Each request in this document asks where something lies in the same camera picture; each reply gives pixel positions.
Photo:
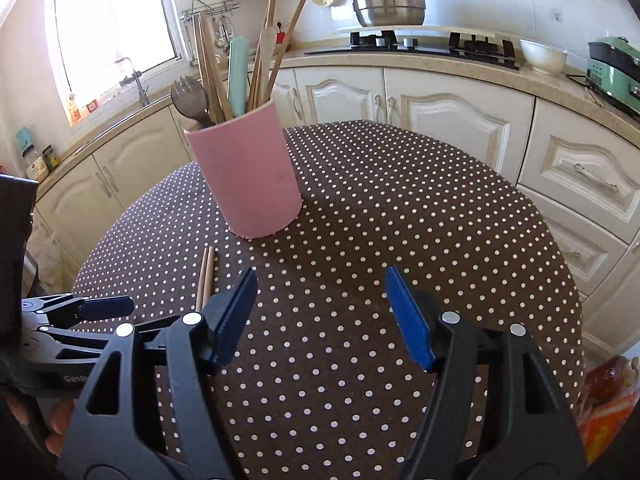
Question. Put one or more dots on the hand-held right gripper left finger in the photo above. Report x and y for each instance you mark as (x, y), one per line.
(235, 310)

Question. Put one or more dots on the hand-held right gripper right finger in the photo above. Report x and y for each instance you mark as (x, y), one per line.
(407, 315)

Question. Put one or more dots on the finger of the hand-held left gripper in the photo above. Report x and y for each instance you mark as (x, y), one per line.
(107, 306)
(75, 347)

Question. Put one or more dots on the slender wooden chopstick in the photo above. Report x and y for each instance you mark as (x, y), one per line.
(202, 280)
(210, 275)

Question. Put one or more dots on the pink utensil cup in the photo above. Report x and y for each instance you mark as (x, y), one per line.
(245, 180)

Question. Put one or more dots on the grey plastic spork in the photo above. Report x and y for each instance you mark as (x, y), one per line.
(187, 97)

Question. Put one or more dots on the bundle of wooden chopsticks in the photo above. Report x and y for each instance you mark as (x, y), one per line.
(262, 60)

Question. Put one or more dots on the person's left hand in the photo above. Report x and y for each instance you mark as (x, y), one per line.
(60, 422)

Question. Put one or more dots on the clear storage jar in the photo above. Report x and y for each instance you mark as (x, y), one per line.
(35, 165)

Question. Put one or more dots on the teal box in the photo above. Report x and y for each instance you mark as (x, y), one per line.
(23, 140)

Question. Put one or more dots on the brown polka dot tablecloth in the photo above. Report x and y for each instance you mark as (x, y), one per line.
(375, 210)

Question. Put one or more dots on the orange windowsill packet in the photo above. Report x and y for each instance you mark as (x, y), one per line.
(74, 110)

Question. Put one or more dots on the cream kitchen base cabinets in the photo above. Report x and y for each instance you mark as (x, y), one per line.
(450, 120)

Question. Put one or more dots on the chrome faucet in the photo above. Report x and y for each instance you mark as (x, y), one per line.
(137, 80)

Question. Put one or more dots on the orange snack bag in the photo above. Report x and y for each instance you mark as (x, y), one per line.
(605, 405)

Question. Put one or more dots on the kitchen window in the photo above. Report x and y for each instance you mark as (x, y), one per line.
(110, 30)

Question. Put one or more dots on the black gas stove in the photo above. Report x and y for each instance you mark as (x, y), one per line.
(415, 47)

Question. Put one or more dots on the red kitchen item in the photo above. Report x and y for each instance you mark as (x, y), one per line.
(281, 36)

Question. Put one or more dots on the white ceramic bowl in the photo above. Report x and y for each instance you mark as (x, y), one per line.
(544, 57)

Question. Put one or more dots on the green electric cooker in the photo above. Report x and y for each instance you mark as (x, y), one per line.
(615, 75)

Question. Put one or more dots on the metal utensil rail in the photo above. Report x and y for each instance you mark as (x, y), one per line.
(215, 15)

